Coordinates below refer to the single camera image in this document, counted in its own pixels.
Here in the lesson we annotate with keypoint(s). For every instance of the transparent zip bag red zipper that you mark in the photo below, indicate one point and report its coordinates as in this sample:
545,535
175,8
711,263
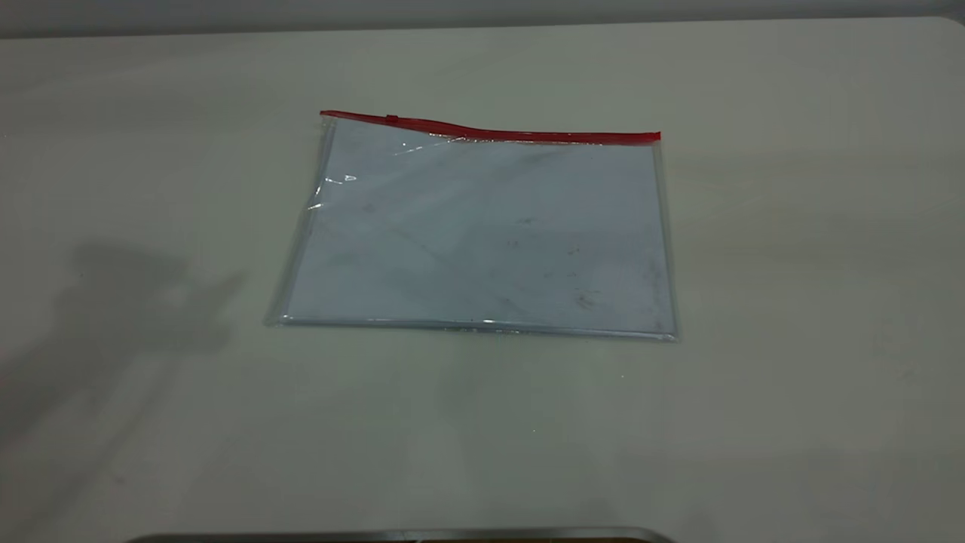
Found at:
482,226

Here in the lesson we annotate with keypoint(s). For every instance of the grey metal frame edge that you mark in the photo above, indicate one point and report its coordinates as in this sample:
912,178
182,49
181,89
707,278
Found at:
377,538

